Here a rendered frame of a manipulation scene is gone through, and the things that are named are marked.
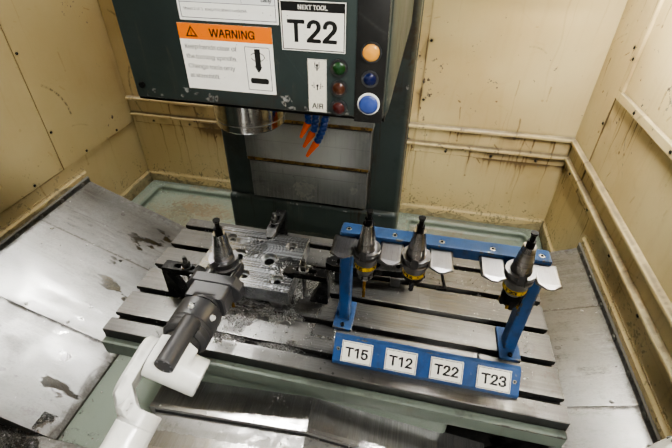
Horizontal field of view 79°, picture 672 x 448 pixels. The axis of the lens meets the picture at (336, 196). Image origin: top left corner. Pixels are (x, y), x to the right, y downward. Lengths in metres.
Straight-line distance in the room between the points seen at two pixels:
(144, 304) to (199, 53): 0.84
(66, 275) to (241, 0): 1.34
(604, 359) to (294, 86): 1.12
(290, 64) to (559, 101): 1.33
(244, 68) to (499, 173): 1.44
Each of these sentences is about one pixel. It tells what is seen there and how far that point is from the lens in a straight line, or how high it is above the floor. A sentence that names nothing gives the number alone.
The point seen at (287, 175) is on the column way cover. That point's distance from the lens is 1.57.
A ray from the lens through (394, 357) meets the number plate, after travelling 1.10.
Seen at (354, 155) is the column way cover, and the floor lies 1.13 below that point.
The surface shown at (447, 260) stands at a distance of 0.95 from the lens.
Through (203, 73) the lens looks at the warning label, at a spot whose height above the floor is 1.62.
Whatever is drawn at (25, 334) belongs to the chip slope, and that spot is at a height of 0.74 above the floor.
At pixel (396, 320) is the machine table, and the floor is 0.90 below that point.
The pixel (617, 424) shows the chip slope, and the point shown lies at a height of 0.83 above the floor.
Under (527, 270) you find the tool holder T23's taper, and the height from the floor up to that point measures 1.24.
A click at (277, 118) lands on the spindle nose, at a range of 0.92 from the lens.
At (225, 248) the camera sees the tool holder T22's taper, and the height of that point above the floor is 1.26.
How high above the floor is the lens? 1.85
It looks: 35 degrees down
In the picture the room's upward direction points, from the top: straight up
